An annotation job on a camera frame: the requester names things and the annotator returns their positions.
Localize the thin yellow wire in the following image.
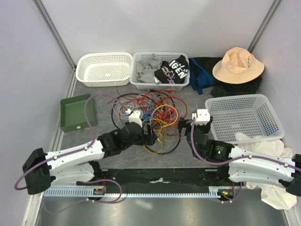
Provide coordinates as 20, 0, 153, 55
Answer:
143, 124, 181, 155

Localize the thin blue wire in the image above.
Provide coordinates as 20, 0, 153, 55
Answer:
141, 110, 156, 129

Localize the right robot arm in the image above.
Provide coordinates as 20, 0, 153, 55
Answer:
178, 118, 301, 196

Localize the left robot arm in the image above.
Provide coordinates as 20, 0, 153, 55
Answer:
22, 122, 158, 195

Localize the white tape scrap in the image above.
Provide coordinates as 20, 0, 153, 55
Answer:
150, 178, 170, 184

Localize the black garment under hat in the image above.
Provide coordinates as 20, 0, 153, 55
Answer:
211, 76, 262, 97

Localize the right white large basket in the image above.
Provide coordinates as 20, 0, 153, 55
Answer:
205, 94, 285, 145

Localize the black printed t-shirt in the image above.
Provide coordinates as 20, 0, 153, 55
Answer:
154, 55, 189, 85

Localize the blue black garment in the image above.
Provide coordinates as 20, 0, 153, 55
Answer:
189, 57, 222, 95

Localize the grey cloth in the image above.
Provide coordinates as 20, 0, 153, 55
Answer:
136, 54, 163, 84

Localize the middle white clothes basket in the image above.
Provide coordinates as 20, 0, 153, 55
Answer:
128, 51, 190, 91

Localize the green plastic tray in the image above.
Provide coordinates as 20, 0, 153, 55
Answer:
60, 94, 91, 133

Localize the left white empty basket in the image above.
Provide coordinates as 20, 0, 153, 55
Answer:
75, 52, 132, 87

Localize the peach bucket hat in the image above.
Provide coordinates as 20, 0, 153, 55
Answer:
212, 47, 265, 84

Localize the white cloth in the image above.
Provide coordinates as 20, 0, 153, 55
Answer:
238, 139, 297, 210

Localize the red ethernet cable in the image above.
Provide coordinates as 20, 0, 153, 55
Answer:
150, 89, 189, 123

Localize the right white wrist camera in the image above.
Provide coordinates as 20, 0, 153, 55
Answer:
192, 109, 210, 125

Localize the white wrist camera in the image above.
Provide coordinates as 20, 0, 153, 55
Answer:
128, 110, 143, 128
192, 109, 210, 125

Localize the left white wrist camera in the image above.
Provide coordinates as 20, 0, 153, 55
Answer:
128, 110, 143, 128

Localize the thin white wire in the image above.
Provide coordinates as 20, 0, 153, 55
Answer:
112, 94, 153, 123

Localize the thick black cable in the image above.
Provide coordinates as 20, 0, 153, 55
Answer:
111, 93, 182, 155

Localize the thin red wire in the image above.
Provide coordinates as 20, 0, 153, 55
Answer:
116, 86, 186, 132

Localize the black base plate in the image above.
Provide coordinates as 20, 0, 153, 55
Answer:
90, 167, 239, 193

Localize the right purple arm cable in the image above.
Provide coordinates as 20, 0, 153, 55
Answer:
190, 117, 301, 172

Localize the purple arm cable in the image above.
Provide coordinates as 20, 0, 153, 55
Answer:
190, 117, 301, 172
14, 93, 132, 191

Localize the slotted cable duct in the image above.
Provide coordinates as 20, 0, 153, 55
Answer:
44, 187, 221, 198

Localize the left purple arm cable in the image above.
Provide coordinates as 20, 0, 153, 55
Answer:
14, 93, 132, 191

